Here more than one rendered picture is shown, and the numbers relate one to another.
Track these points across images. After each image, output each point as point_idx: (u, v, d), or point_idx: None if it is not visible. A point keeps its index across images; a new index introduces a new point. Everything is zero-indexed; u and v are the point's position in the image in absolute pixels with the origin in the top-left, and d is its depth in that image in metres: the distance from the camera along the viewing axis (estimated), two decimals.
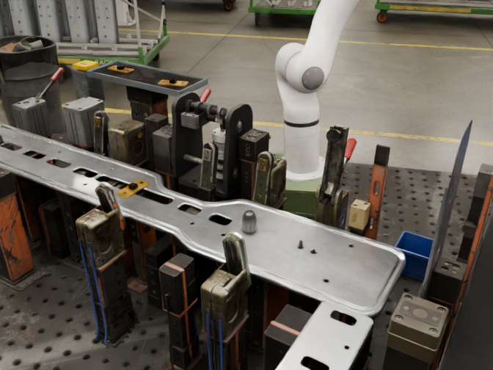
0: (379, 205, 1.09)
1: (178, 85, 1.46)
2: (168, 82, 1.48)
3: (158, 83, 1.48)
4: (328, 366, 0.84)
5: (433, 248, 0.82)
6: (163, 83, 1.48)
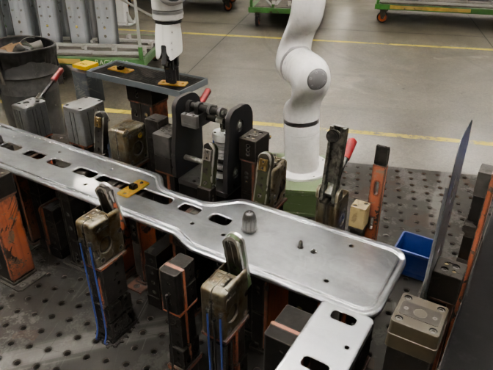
0: (379, 205, 1.09)
1: (178, 85, 1.46)
2: (168, 82, 1.48)
3: (158, 83, 1.48)
4: (328, 366, 0.84)
5: (433, 248, 0.82)
6: (163, 83, 1.48)
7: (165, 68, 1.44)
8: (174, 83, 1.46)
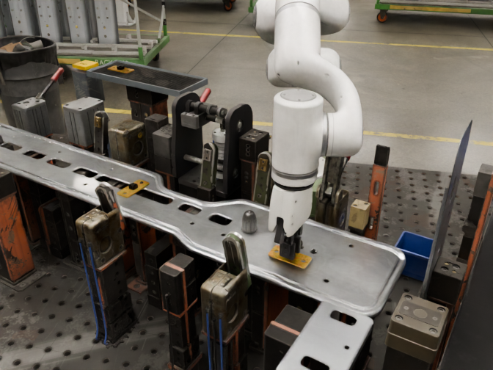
0: (379, 205, 1.09)
1: (296, 265, 1.00)
2: None
3: (268, 252, 1.03)
4: (328, 366, 0.84)
5: (433, 248, 0.82)
6: (275, 254, 1.03)
7: None
8: (291, 260, 1.00)
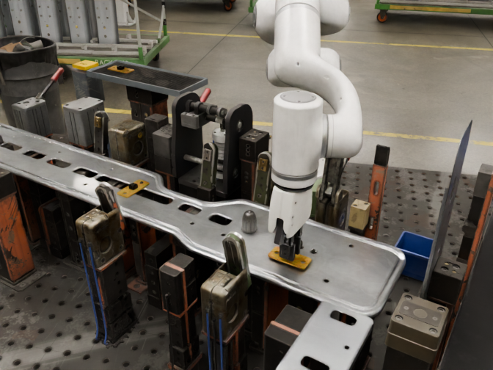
0: (379, 205, 1.09)
1: (296, 266, 1.00)
2: None
3: (268, 254, 1.03)
4: (328, 366, 0.84)
5: (433, 248, 0.82)
6: (275, 255, 1.03)
7: None
8: (291, 260, 1.00)
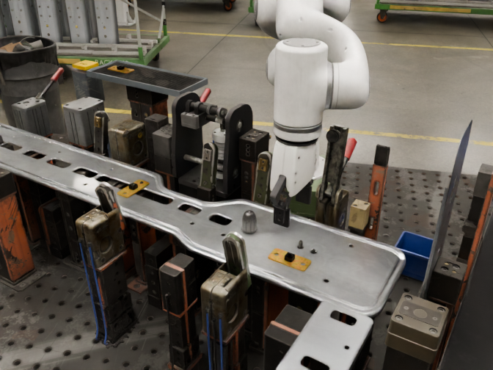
0: (379, 205, 1.09)
1: (296, 268, 1.00)
2: (282, 256, 1.03)
3: (268, 256, 1.03)
4: (328, 366, 0.84)
5: (433, 248, 0.82)
6: (275, 257, 1.03)
7: (274, 203, 0.91)
8: (286, 227, 0.93)
